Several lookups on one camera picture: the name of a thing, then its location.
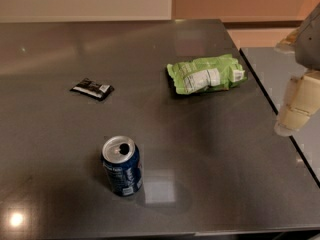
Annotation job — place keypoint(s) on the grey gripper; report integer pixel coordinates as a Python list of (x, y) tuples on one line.
[(310, 45)]

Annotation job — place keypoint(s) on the green rice chip bag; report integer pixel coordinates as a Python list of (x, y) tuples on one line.
[(208, 74)]

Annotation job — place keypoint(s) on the blue pepsi can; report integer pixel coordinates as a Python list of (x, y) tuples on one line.
[(120, 158)]

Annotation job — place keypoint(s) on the grey side table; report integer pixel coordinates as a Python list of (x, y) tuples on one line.
[(277, 74)]

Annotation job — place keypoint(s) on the black snack bar wrapper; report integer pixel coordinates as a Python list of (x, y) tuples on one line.
[(93, 89)]

